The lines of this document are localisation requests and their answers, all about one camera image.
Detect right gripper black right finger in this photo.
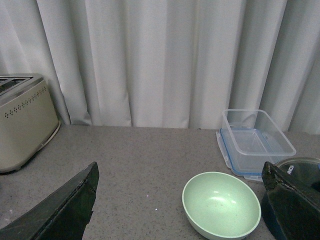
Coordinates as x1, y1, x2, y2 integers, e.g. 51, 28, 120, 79
261, 162, 320, 240

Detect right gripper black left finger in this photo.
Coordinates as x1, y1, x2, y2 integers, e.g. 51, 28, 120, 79
0, 162, 99, 240

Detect green bowl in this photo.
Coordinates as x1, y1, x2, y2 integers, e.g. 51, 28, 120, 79
181, 172, 262, 240

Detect glass pot lid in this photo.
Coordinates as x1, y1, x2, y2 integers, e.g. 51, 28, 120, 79
275, 157, 320, 192

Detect blue-rimmed container lid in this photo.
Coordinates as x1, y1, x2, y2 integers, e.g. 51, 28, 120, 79
216, 128, 284, 182

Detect clear plastic container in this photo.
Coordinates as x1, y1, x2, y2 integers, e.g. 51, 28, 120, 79
216, 109, 296, 179

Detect cream toaster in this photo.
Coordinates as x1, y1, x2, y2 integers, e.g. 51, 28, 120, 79
0, 74, 61, 173

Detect white curtain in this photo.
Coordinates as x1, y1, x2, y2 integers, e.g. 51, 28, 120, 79
0, 0, 320, 134

